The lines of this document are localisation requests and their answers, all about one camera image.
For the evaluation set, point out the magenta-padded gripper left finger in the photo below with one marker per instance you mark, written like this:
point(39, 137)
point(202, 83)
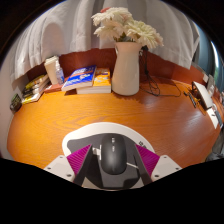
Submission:
point(80, 160)

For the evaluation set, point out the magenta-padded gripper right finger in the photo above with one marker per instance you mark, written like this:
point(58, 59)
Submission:
point(150, 160)

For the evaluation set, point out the black computer mouse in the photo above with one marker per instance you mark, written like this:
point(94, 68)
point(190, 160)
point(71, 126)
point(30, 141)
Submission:
point(113, 155)

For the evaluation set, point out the white and grey mouse pad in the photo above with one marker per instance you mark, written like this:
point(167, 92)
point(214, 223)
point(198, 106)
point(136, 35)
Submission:
point(100, 130)

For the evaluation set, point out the white paper sheet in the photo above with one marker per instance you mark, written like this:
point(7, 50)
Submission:
point(214, 118)

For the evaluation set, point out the red book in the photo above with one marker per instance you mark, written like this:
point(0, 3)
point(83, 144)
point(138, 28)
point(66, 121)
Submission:
point(53, 88)

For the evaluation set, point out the yellow and white thick book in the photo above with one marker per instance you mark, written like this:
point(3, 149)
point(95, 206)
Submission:
point(31, 97)

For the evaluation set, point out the black book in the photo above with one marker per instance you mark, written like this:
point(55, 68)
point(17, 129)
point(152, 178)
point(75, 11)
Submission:
point(33, 92)
point(35, 88)

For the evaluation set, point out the blue-covered book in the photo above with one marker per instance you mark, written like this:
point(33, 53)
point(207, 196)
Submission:
point(80, 77)

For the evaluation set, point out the white laptop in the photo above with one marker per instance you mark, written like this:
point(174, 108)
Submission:
point(203, 95)

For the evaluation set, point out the clear spray bottle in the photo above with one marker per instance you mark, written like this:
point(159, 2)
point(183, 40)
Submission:
point(60, 75)

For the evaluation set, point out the yellow-covered book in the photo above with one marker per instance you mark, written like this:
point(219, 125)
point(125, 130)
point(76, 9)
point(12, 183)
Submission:
point(36, 81)

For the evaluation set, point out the white ceramic vase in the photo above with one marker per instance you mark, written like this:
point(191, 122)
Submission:
point(126, 71)

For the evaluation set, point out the cream lidded container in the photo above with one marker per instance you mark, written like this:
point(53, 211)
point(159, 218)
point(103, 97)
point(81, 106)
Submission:
point(51, 71)

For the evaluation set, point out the white pleated curtain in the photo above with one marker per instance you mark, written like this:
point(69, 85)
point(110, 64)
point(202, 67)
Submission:
point(66, 30)

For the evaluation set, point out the white flower bouquet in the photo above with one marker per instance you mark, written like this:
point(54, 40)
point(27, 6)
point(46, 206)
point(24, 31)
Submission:
point(130, 28)

